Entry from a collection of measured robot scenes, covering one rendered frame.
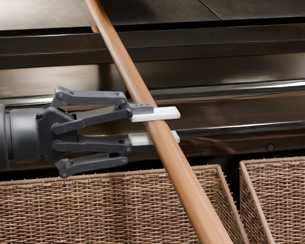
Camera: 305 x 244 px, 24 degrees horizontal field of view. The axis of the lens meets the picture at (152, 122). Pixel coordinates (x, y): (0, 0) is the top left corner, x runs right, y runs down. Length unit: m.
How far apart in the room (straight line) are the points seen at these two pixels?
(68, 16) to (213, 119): 0.42
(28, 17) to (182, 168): 0.93
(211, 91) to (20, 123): 0.40
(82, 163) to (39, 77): 0.62
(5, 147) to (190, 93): 0.40
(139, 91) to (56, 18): 0.62
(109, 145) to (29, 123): 0.12
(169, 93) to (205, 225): 0.51
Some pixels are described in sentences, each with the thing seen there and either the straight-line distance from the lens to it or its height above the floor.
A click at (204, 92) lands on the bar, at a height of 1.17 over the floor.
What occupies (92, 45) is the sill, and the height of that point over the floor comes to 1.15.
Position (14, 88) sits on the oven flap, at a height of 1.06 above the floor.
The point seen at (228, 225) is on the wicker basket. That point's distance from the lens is 1.63.
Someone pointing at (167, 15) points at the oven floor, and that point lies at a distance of 1.69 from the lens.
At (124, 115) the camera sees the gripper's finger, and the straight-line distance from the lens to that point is 0.98.
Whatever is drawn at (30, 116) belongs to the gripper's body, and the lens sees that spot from 0.96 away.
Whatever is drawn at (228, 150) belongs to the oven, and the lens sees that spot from 1.71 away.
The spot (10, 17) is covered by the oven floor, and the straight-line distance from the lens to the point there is 1.71.
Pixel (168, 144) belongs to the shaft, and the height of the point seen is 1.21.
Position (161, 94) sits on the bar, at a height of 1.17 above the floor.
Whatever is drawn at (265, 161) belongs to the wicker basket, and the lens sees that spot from 1.72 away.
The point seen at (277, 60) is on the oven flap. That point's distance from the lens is 1.70.
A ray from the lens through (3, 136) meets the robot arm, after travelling 0.94.
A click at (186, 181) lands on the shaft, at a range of 0.82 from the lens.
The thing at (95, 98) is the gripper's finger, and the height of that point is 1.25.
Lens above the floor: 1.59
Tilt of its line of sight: 22 degrees down
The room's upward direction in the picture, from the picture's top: straight up
